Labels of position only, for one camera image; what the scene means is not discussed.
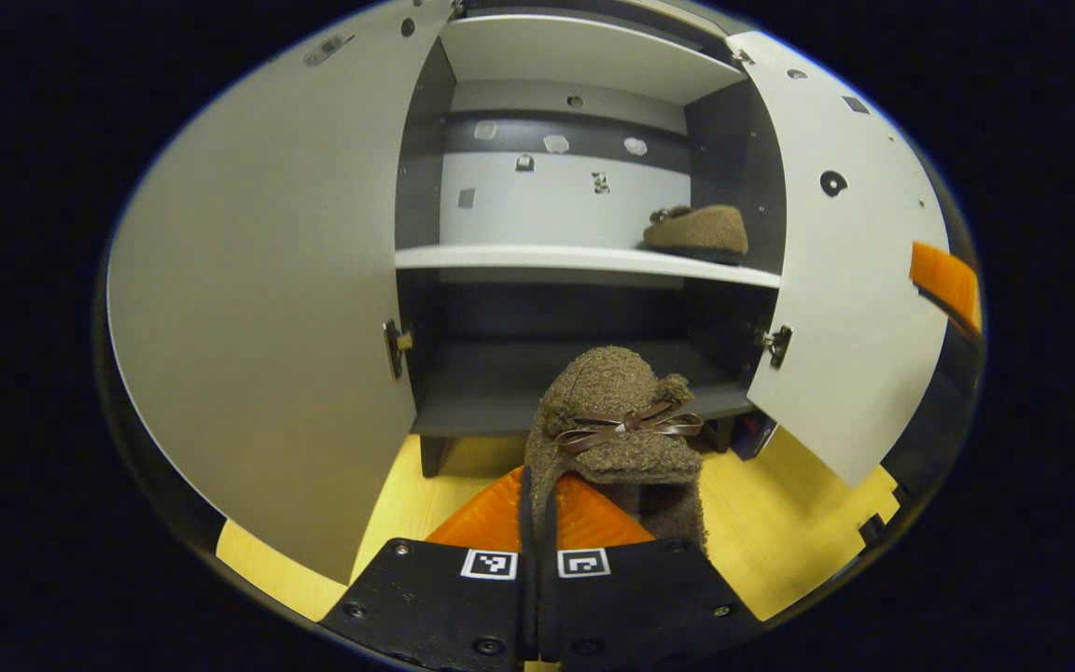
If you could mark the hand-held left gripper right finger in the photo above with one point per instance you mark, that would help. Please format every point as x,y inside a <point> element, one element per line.
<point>631,607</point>

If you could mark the metal door hinge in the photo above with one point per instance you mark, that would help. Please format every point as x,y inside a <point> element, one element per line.
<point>777,345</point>
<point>396,347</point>
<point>742,57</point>

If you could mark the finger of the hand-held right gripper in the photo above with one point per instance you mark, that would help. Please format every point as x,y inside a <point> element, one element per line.
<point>948,275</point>

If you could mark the brown fuzzy shoe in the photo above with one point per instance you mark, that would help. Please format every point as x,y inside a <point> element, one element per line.
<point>701,231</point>
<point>607,383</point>

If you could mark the blue patterned bag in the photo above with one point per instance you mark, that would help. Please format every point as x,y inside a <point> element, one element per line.
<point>754,437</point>

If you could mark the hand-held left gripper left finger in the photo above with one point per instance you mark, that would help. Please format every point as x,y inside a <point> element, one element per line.
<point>435,607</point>

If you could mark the white cabinet door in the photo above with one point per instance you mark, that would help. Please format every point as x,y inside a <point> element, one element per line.
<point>845,327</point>
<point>267,280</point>

